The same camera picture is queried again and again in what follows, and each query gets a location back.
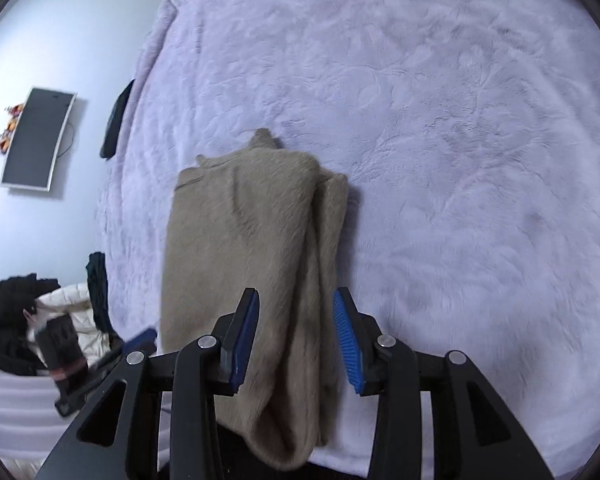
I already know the olive knit sweater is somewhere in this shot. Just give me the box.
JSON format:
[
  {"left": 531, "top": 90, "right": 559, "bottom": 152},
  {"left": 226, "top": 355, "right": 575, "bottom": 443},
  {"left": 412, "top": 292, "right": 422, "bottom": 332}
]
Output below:
[{"left": 160, "top": 128, "right": 351, "bottom": 472}]

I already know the black knit clothing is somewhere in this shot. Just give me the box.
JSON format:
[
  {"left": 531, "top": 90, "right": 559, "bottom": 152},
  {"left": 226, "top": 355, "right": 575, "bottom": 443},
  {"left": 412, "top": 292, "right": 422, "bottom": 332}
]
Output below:
[{"left": 0, "top": 274, "right": 61, "bottom": 376}]

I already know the white puffer jacket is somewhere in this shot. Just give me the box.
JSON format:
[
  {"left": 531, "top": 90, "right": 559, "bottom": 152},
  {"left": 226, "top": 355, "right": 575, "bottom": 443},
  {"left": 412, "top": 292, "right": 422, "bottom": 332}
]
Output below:
[{"left": 25, "top": 282, "right": 126, "bottom": 366}]

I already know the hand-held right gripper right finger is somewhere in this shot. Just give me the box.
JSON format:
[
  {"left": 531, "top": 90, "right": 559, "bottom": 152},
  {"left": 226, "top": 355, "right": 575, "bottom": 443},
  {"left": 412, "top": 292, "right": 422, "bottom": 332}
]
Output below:
[{"left": 331, "top": 287, "right": 556, "bottom": 480}]

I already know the orange wall decoration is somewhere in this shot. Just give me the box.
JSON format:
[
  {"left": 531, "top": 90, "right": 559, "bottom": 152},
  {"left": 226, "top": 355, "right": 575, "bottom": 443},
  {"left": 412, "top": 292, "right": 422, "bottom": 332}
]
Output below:
[{"left": 0, "top": 103, "right": 26, "bottom": 153}]

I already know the thin black cable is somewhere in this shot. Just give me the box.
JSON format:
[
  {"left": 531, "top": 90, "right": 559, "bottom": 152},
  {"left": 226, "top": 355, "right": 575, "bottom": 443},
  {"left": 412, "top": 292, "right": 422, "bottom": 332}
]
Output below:
[{"left": 55, "top": 120, "right": 77, "bottom": 158}]

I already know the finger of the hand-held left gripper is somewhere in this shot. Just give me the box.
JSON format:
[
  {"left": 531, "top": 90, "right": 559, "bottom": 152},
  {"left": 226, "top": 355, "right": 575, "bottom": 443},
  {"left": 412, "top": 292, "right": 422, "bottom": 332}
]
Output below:
[{"left": 54, "top": 327, "right": 158, "bottom": 417}]

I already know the lavender plush blanket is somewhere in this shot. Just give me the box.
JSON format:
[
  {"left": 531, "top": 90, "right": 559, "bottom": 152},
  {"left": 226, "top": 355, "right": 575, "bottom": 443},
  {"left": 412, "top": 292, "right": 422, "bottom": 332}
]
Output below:
[{"left": 92, "top": 0, "right": 600, "bottom": 480}]

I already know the wall-mounted dark screen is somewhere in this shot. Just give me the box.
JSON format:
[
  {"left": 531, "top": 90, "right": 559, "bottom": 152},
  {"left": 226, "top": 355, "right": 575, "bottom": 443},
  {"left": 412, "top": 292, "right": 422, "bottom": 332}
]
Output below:
[{"left": 0, "top": 86, "right": 78, "bottom": 192}]

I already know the black hanging cloth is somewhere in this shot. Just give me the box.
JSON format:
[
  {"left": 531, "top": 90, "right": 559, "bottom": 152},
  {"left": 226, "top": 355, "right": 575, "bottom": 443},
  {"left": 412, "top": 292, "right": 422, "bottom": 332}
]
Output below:
[{"left": 86, "top": 252, "right": 112, "bottom": 333}]

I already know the dark cloth with pink band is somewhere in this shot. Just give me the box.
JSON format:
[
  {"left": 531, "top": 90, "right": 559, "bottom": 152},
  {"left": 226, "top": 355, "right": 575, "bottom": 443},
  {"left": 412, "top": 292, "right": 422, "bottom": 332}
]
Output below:
[{"left": 36, "top": 314, "right": 91, "bottom": 391}]

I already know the flat black object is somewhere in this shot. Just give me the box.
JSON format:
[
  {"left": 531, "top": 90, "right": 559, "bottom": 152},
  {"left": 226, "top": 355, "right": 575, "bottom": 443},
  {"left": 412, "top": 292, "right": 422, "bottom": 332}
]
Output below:
[{"left": 100, "top": 79, "right": 136, "bottom": 160}]

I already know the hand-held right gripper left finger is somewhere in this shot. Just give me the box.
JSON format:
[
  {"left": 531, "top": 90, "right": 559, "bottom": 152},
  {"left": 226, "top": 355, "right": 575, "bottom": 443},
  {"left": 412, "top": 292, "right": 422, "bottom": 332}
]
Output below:
[{"left": 37, "top": 287, "right": 261, "bottom": 480}]

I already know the white ribbed cover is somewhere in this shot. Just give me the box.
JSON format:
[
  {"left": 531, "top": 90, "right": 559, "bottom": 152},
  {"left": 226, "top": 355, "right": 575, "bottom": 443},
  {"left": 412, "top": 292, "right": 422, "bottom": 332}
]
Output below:
[{"left": 0, "top": 355, "right": 88, "bottom": 466}]

